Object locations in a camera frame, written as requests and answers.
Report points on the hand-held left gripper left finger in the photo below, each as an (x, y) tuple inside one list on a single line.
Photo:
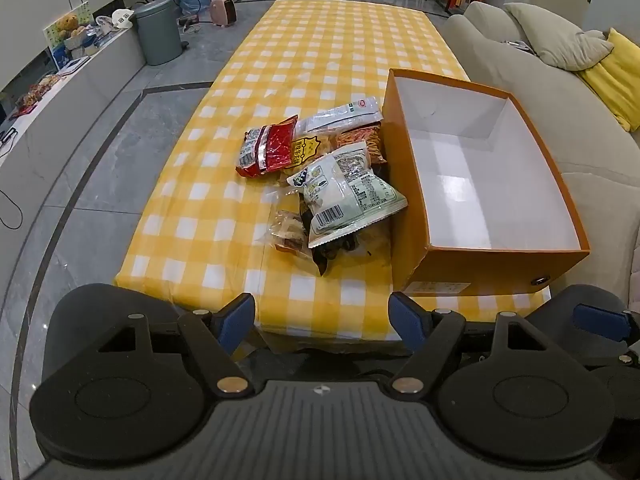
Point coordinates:
[(235, 320)]

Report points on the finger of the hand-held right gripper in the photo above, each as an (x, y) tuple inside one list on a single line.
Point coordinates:
[(600, 321)]

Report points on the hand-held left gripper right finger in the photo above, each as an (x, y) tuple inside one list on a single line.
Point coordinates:
[(406, 321)]

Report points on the orange cardboard box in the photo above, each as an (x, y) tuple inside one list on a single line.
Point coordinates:
[(415, 240)]

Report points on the black seaweed packet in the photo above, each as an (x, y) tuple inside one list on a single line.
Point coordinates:
[(332, 255)]

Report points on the clear dried snack packet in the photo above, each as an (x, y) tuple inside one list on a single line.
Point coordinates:
[(286, 230)]

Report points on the green white snack packet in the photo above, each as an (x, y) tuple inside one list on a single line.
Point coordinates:
[(345, 190)]

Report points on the red snack packet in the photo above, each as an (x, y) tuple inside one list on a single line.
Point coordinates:
[(270, 147)]

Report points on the orange-red snack packet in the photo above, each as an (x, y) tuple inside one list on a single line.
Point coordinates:
[(362, 140)]

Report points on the yellow label cake packet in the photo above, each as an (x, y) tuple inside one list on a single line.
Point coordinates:
[(312, 147)]

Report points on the long white snack packet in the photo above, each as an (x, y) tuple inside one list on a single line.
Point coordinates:
[(340, 115)]

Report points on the beige sofa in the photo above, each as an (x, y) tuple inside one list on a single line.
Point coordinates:
[(550, 125)]

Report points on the yellow cushion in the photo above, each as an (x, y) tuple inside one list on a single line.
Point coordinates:
[(615, 75)]

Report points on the white low cabinet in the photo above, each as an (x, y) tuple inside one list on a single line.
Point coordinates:
[(75, 105)]

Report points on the orange checkered storage box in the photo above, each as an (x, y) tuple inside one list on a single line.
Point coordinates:
[(320, 50)]

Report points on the beige cushion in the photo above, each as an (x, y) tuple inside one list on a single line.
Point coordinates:
[(555, 35)]

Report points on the grey-green trash bin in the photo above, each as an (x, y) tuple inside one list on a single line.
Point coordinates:
[(157, 35)]

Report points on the snack pile on cabinet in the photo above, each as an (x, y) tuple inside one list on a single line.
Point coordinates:
[(40, 91)]

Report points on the pink small heater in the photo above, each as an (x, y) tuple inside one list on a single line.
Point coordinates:
[(223, 10)]

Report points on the white round gadget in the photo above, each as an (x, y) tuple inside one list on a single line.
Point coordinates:
[(121, 17)]

